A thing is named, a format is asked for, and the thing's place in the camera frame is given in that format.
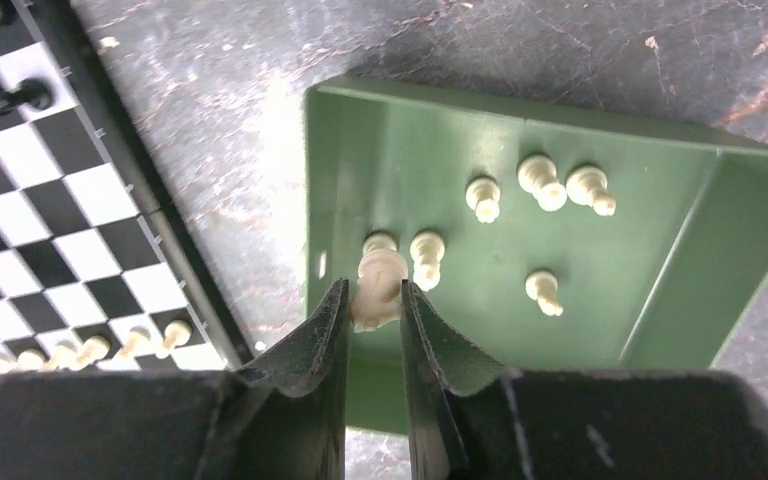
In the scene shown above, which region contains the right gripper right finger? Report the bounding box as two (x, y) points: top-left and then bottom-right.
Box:
(400, 280), (517, 479)

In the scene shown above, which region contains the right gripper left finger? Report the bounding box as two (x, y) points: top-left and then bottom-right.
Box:
(195, 279), (350, 479)

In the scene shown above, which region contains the white chess knight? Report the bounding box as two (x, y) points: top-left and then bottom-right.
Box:
(350, 249), (408, 333)

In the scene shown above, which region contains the green plastic tray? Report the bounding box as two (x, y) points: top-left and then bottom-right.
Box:
(304, 74), (768, 437)

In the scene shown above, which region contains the black white chessboard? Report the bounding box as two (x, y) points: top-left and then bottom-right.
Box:
(0, 1), (252, 374)

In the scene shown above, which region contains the white chess pawn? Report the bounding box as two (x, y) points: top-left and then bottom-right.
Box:
(155, 320), (192, 359)
(41, 342), (78, 371)
(17, 349), (47, 371)
(69, 335), (110, 371)
(114, 327), (151, 360)

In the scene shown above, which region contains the white chess piece in tray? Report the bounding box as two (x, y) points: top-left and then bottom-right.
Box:
(465, 176), (501, 224)
(565, 165), (617, 217)
(517, 154), (568, 212)
(410, 231), (445, 292)
(525, 270), (564, 317)

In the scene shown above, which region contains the black chess pawn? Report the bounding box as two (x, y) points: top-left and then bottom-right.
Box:
(0, 77), (54, 117)

